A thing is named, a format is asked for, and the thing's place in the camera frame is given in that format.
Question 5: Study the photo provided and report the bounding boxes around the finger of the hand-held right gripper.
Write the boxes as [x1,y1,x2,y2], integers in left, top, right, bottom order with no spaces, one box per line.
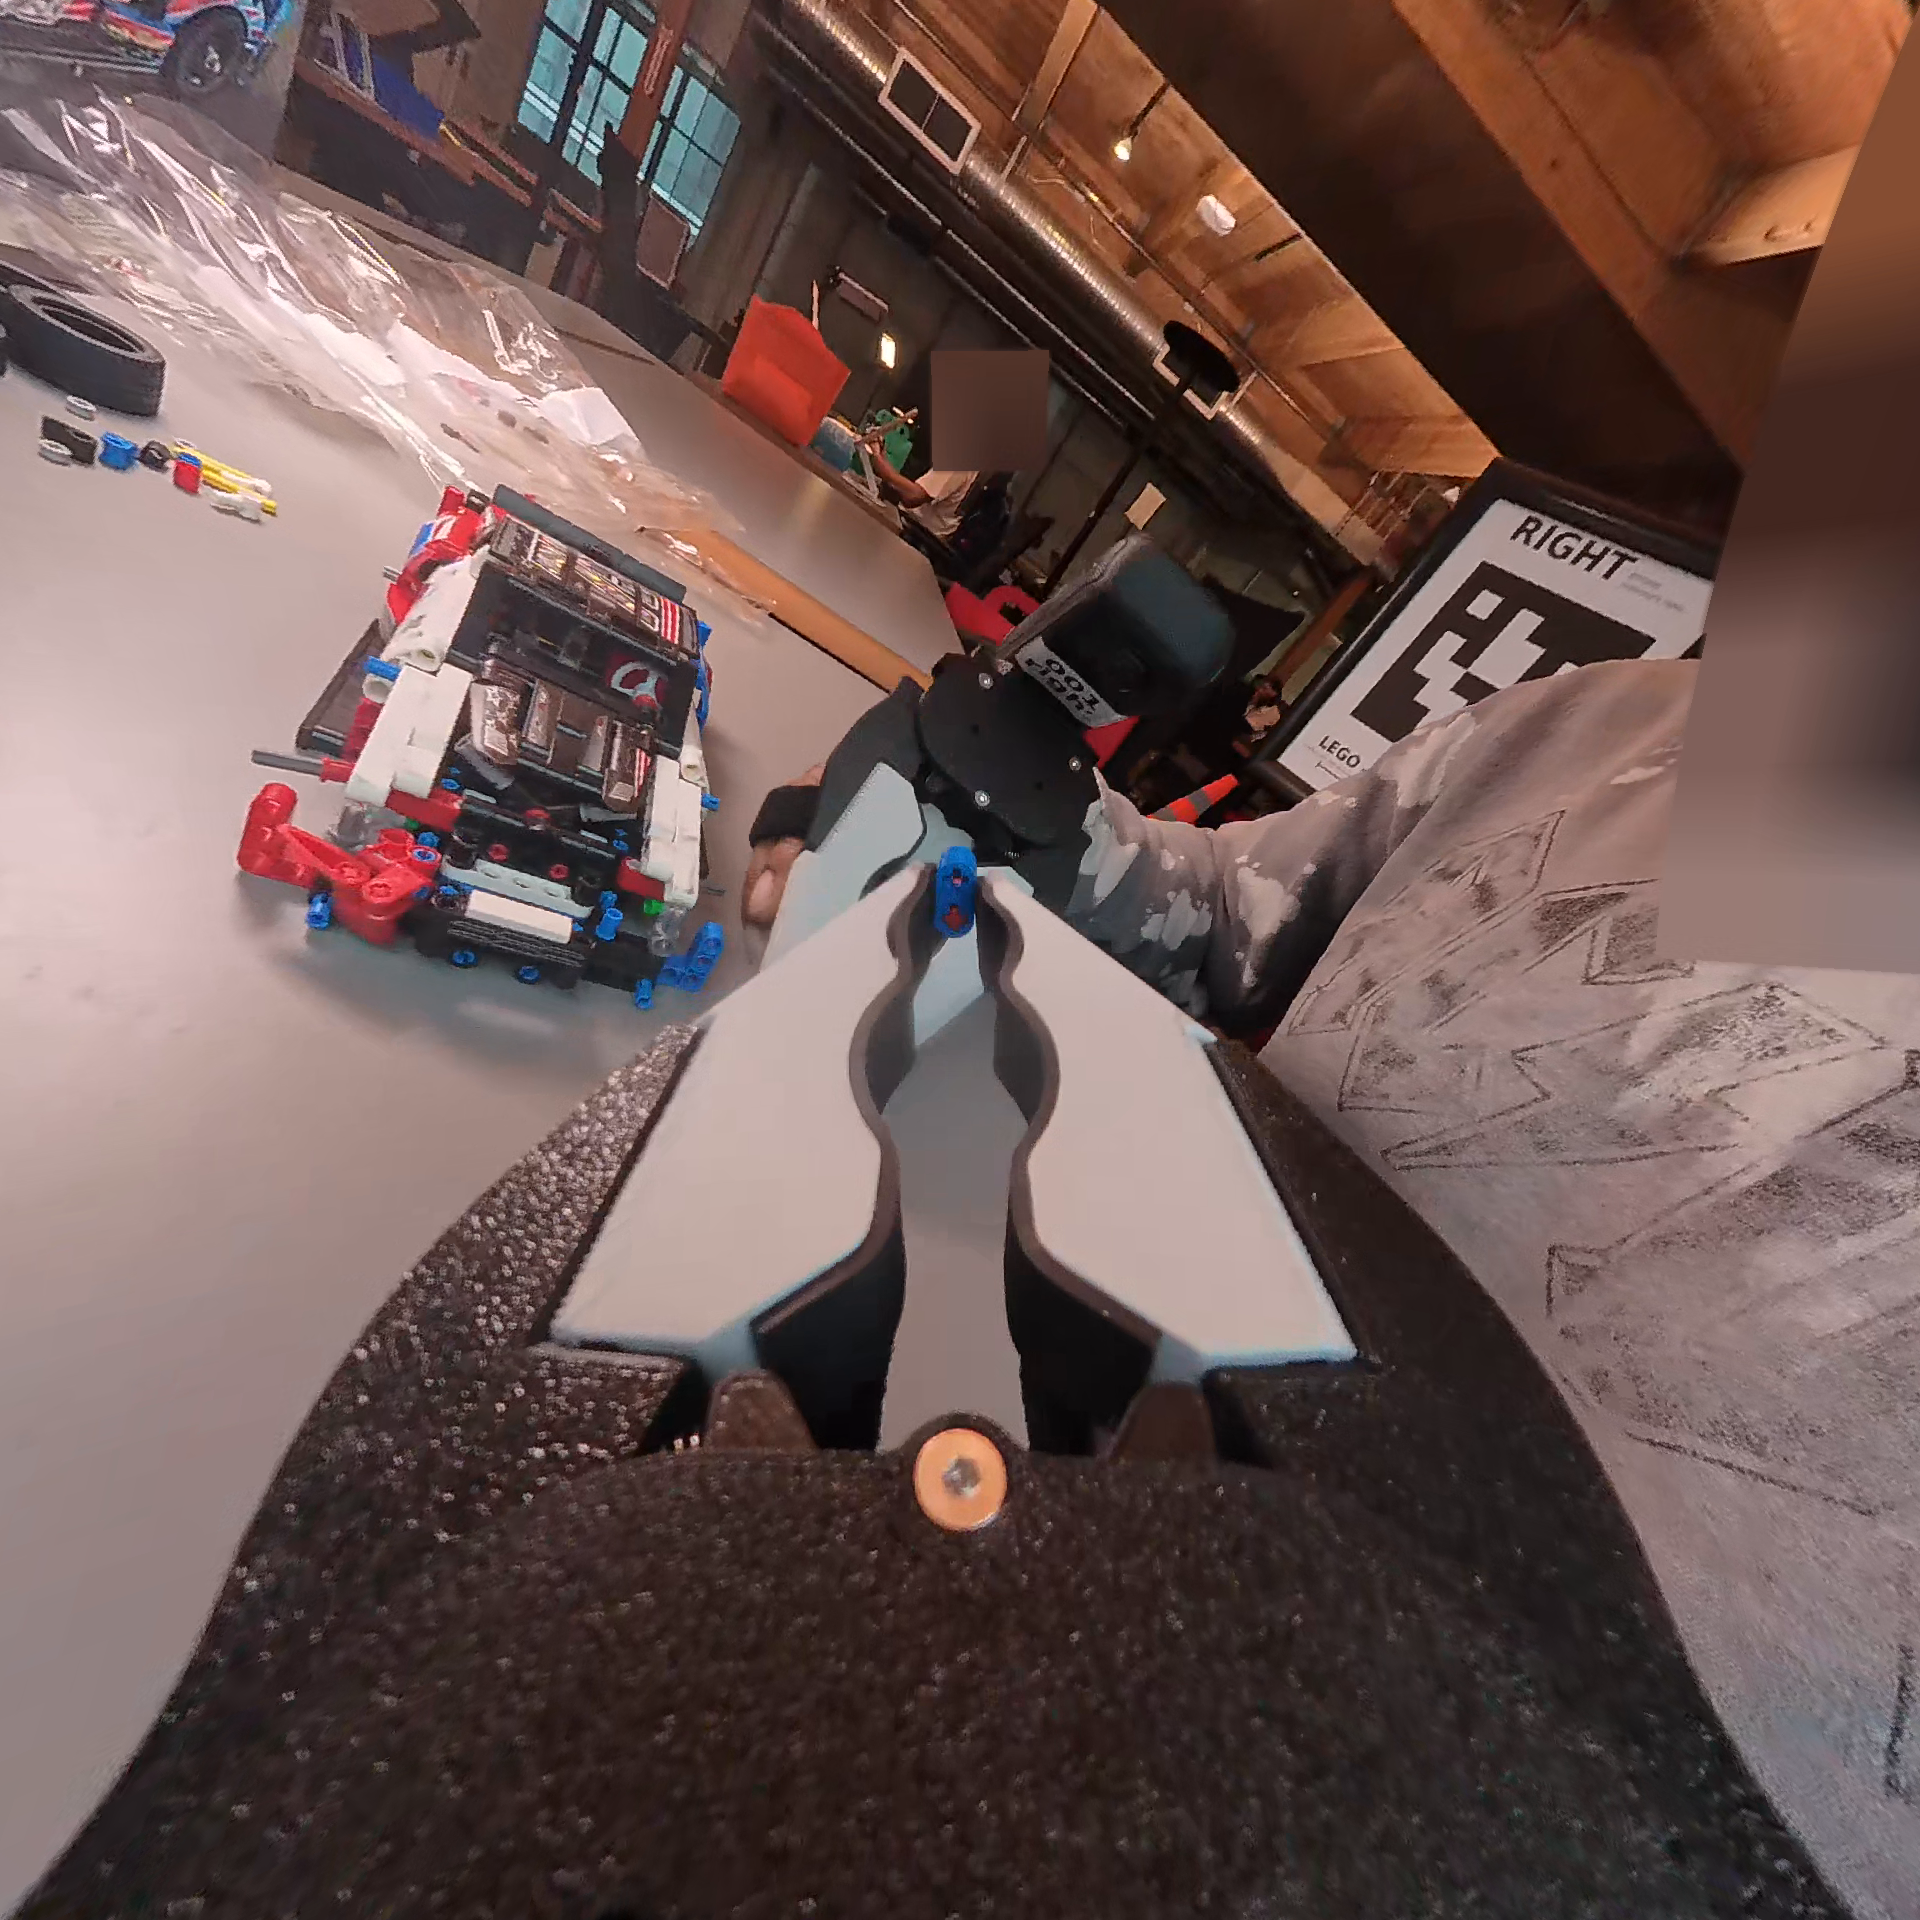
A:
[763,777,930,979]

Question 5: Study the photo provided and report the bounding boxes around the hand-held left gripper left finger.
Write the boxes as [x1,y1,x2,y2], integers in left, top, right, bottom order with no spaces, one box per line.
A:
[552,867,939,1454]

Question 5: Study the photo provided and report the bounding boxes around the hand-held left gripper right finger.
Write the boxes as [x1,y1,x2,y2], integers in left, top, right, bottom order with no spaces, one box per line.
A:
[965,867,1364,1454]

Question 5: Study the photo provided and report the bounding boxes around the person's right forearm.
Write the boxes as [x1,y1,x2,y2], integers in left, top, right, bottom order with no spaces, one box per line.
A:
[1083,656,1703,1045]

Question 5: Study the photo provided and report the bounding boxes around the grey desk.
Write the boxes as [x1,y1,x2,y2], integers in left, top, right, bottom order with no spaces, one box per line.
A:
[0,69,975,1912]

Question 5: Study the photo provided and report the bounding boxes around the brick toy car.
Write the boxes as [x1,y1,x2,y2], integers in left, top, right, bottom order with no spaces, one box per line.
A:
[237,484,728,1000]

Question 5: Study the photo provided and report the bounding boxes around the framed marker sign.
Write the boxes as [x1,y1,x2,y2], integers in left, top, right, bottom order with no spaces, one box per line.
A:
[1251,457,1718,798]

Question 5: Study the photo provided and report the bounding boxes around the red plastic bin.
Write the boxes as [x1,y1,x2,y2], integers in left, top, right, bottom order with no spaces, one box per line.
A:
[721,297,856,445]

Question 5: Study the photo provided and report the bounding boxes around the person's torso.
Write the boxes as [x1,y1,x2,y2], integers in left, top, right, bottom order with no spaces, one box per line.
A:
[1256,659,1920,1920]

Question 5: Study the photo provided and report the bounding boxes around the white ceiling vent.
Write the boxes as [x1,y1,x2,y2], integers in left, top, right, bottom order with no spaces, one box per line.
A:
[880,44,982,170]

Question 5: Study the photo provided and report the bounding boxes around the window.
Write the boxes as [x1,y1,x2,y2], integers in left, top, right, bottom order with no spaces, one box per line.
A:
[516,0,743,197]

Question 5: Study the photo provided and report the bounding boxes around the clear plastic bags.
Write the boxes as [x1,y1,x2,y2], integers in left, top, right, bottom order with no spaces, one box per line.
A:
[0,81,750,547]

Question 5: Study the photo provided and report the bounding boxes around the row of assorted brick parts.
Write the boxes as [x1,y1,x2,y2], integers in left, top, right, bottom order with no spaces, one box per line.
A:
[37,410,281,521]

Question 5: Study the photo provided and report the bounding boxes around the black toy tyre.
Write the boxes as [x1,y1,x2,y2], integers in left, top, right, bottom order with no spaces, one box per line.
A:
[0,278,171,418]

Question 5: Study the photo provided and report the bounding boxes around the toy car box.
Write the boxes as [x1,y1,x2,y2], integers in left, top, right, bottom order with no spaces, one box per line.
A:
[0,0,300,97]

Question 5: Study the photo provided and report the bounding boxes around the metal ventilation duct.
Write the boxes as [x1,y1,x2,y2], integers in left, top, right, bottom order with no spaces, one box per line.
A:
[782,0,1307,450]

